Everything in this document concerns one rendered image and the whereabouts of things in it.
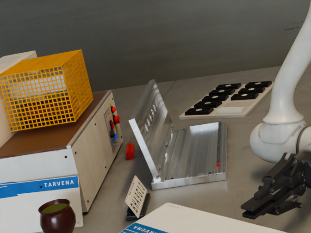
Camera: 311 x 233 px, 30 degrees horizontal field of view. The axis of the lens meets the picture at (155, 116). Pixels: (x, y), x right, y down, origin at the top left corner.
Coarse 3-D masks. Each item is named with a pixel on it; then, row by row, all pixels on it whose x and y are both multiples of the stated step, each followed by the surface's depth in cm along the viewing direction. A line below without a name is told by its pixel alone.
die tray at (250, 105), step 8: (240, 88) 240; (272, 88) 232; (264, 96) 224; (224, 104) 222; (232, 104) 220; (240, 104) 218; (248, 104) 216; (256, 104) 216; (184, 112) 223; (216, 112) 215; (232, 112) 211; (240, 112) 209; (248, 112) 208
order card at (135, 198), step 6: (138, 180) 156; (132, 186) 151; (138, 186) 154; (132, 192) 148; (138, 192) 152; (144, 192) 155; (126, 198) 143; (132, 198) 146; (138, 198) 149; (144, 198) 153; (132, 204) 144; (138, 204) 147; (132, 210) 142; (138, 210) 145; (138, 216) 143
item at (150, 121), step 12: (144, 96) 176; (156, 96) 196; (144, 108) 174; (156, 108) 189; (132, 120) 155; (144, 120) 169; (156, 120) 184; (168, 120) 195; (144, 132) 160; (156, 132) 178; (168, 132) 189; (144, 144) 157; (156, 144) 168; (168, 144) 186; (144, 156) 158; (156, 156) 163; (156, 168) 159
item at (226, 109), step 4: (220, 108) 215; (224, 108) 214; (228, 108) 213; (232, 108) 212; (236, 108) 211; (240, 108) 210; (244, 108) 210; (220, 112) 213; (224, 112) 212; (228, 112) 212
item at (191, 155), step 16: (208, 128) 196; (224, 128) 192; (176, 144) 186; (192, 144) 184; (208, 144) 181; (224, 144) 177; (176, 160) 173; (192, 160) 170; (208, 160) 168; (224, 160) 164; (160, 176) 162; (176, 176) 161; (192, 176) 158; (208, 176) 157; (224, 176) 157
